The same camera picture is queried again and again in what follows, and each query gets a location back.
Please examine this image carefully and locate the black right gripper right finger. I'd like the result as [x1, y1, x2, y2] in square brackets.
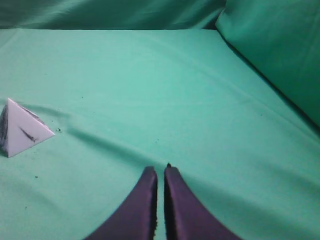
[164, 164, 240, 240]

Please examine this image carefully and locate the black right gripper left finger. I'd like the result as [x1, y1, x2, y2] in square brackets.
[86, 166, 158, 240]

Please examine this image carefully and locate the green table cloth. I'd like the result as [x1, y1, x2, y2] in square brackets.
[0, 29, 320, 240]

